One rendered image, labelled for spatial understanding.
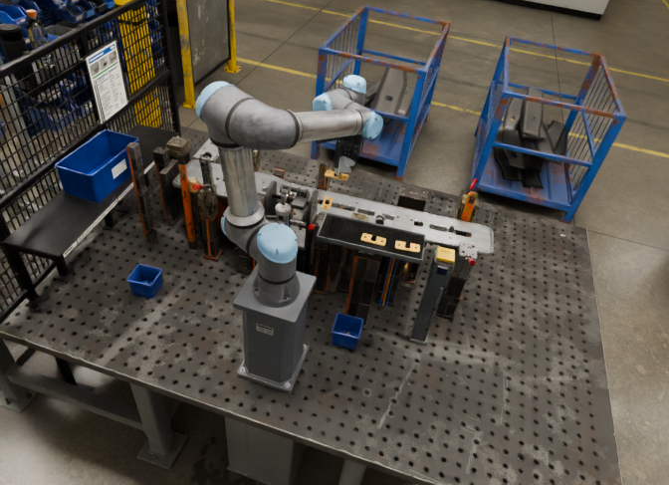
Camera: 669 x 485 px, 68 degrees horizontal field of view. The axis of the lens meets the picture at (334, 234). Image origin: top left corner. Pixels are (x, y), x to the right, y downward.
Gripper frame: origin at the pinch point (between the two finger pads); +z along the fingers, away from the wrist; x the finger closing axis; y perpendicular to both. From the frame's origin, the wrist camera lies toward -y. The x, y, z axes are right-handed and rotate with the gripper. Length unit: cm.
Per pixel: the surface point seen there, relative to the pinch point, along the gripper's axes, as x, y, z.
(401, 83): 269, -20, 79
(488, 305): 18, 71, 60
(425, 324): -14, 46, 48
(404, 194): 34.6, 22.7, 26.5
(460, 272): 2, 53, 32
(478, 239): 22, 57, 29
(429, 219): 26, 36, 29
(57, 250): -52, -83, 26
